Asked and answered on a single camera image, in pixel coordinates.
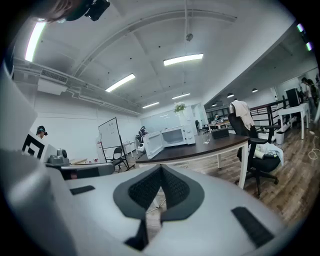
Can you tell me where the white cable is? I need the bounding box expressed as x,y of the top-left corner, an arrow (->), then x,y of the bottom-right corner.
307,136 -> 320,161

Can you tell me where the white microwave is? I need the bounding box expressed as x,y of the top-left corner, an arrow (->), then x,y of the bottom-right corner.
142,124 -> 197,160

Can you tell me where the black monitor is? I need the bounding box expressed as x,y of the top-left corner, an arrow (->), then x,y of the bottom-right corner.
285,87 -> 301,109

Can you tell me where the white desk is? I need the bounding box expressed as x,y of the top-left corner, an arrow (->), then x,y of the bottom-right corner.
276,102 -> 312,140
121,140 -> 138,158

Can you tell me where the black folding chair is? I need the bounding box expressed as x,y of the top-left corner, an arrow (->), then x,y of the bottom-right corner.
109,146 -> 127,174

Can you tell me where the black office chair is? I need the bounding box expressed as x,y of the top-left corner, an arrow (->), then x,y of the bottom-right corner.
227,112 -> 283,197

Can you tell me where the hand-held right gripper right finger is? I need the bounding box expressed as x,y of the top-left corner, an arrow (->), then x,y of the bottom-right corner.
147,164 -> 289,256

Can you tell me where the light blue cloth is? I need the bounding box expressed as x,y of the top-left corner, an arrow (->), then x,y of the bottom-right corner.
254,143 -> 285,166

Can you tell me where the white-legged wooden table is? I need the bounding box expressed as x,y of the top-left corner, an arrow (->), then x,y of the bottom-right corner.
208,119 -> 232,133

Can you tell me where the black tissue box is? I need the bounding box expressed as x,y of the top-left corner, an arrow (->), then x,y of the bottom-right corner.
211,128 -> 230,140

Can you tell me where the black metal railing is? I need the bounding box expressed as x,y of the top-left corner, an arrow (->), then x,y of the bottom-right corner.
249,99 -> 290,131

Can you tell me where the whiteboard on black easel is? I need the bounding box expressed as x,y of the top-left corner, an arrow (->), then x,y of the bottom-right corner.
97,117 -> 131,172

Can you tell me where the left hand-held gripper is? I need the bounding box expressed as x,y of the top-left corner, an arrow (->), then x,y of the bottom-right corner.
21,131 -> 116,181

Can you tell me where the white air conditioner unit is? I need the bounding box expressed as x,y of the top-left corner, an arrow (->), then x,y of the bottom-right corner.
36,68 -> 70,96

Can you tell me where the beige cloth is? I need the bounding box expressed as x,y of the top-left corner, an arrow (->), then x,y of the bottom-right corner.
229,99 -> 256,131

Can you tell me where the bouquet of artificial flowers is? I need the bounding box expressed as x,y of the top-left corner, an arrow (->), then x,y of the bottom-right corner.
173,101 -> 187,115

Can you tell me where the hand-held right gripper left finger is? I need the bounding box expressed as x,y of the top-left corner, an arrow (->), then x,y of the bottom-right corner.
64,164 -> 163,256

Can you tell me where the black head-mounted camera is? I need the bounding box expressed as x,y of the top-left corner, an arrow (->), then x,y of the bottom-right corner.
84,0 -> 111,22

